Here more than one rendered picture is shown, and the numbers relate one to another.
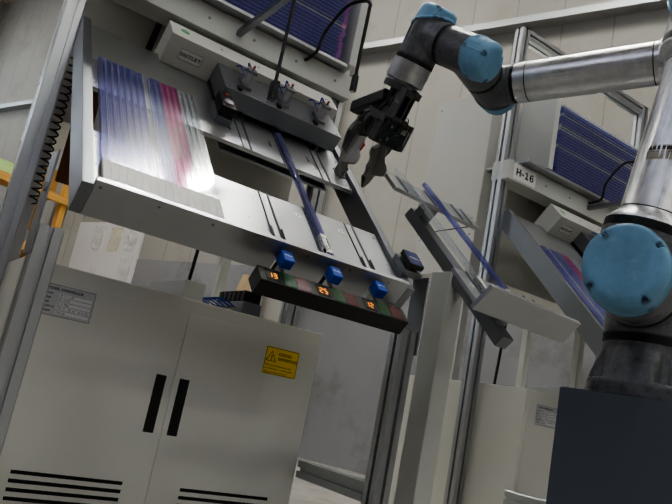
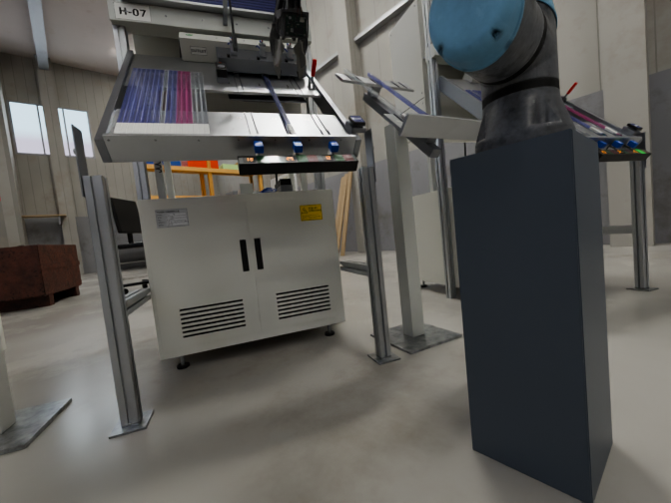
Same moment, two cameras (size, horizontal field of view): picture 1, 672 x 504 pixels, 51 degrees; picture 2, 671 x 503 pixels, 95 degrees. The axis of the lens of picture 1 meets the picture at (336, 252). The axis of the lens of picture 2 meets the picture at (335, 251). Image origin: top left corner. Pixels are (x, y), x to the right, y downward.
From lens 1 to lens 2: 54 cm
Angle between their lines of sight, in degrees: 20
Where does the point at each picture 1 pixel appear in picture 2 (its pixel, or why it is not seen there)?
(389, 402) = (366, 215)
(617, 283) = (464, 30)
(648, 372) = (524, 117)
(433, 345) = (395, 172)
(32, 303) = (101, 226)
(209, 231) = (200, 145)
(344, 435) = not seen: hidden behind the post
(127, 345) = (216, 230)
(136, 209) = (143, 147)
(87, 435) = (213, 281)
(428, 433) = (405, 226)
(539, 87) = not seen: outside the picture
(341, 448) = not seen: hidden behind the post
